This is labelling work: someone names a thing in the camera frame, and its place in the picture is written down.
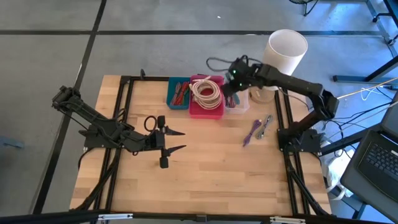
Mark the teal plastic bin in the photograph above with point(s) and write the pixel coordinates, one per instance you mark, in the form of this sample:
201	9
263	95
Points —
177	107

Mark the grey laptop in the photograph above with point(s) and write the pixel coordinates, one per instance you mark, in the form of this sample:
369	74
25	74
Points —
379	161

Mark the black frame clamp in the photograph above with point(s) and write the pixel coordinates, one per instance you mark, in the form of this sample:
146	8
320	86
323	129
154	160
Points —
142	74

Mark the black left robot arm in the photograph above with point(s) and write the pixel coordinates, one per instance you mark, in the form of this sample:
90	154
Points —
102	130

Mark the blue metal table frame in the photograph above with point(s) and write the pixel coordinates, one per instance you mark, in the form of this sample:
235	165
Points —
378	17

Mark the white plastic bag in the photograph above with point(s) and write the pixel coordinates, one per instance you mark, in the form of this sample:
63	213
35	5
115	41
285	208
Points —
334	174

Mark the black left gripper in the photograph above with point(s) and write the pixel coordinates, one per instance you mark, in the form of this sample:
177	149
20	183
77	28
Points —
158	141

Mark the white shade lamp wooden base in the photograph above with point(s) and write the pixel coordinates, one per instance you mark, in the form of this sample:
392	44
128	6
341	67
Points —
286	46

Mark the clear plastic bin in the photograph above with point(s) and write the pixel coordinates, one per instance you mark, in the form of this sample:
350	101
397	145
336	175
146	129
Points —
244	107

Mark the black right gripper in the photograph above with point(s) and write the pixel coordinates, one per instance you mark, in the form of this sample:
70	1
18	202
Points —
244	73

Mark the pink plastic bin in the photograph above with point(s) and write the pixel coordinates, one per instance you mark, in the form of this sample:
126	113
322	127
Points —
205	114

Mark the dark blue stand frame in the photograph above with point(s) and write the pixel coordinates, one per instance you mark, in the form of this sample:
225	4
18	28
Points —
342	144

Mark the black aluminium rig frame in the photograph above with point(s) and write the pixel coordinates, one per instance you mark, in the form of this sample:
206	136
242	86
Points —
149	78

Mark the black chair base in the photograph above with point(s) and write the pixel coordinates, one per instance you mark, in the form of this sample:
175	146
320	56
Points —
300	1

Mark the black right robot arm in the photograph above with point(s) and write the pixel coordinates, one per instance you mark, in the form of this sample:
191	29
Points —
295	82

